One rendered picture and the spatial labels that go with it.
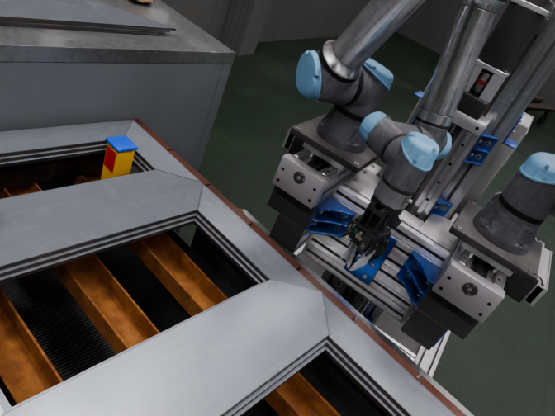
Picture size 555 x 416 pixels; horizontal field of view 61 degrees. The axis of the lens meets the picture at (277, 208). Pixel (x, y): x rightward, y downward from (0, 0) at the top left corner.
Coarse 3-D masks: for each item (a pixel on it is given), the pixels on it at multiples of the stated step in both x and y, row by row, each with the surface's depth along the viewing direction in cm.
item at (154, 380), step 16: (128, 352) 80; (144, 352) 81; (160, 352) 82; (128, 368) 77; (144, 368) 78; (160, 368) 79; (128, 384) 75; (144, 384) 76; (160, 384) 77; (176, 384) 78; (144, 400) 74; (160, 400) 75; (176, 400) 76; (192, 400) 77
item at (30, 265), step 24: (96, 144) 127; (144, 168) 128; (192, 216) 117; (96, 240) 98; (120, 240) 103; (216, 240) 114; (24, 264) 88; (48, 264) 91; (240, 264) 111; (312, 360) 96; (336, 360) 98; (264, 384) 85; (360, 384) 95; (240, 408) 80; (384, 408) 92
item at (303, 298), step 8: (272, 280) 107; (280, 288) 106; (288, 288) 107; (296, 288) 108; (304, 288) 109; (288, 296) 105; (296, 296) 106; (304, 296) 106; (312, 296) 107; (296, 304) 104; (304, 304) 105; (312, 304) 106; (320, 304) 106; (312, 312) 103; (320, 312) 104; (320, 320) 102
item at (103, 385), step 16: (96, 368) 75; (112, 368) 76; (64, 384) 72; (80, 384) 72; (96, 384) 73; (112, 384) 74; (80, 400) 71; (96, 400) 71; (112, 400) 72; (128, 400) 73
